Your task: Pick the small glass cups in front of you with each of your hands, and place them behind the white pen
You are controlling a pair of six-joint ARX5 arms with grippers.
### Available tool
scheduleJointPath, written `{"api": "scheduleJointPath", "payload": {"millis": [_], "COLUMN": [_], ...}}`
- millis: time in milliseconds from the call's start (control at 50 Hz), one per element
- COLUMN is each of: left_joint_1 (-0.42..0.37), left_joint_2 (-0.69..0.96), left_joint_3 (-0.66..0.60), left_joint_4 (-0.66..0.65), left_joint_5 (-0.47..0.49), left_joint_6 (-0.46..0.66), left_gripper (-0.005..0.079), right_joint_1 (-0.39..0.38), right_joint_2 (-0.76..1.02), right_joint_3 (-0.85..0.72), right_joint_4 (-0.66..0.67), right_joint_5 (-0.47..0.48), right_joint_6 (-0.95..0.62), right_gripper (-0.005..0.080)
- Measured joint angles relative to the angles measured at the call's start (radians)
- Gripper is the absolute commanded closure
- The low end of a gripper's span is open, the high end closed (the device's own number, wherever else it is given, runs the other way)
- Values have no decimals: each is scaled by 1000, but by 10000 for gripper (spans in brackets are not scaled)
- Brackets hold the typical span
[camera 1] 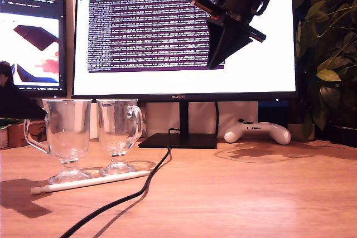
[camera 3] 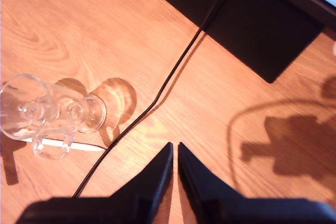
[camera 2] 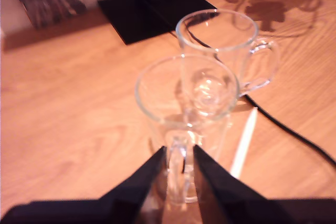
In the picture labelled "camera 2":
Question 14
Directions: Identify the large black Huawei monitor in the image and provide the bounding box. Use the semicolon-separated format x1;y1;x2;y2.
0;0;218;46

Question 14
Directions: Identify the thick black table cable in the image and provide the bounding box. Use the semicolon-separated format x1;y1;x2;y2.
183;23;336;167

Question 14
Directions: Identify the small glass cup with handle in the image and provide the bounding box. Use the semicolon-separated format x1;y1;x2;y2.
175;8;280;98
134;54;240;205

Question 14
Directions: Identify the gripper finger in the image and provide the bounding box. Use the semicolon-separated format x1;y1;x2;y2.
86;145;168;224
193;144;277;224

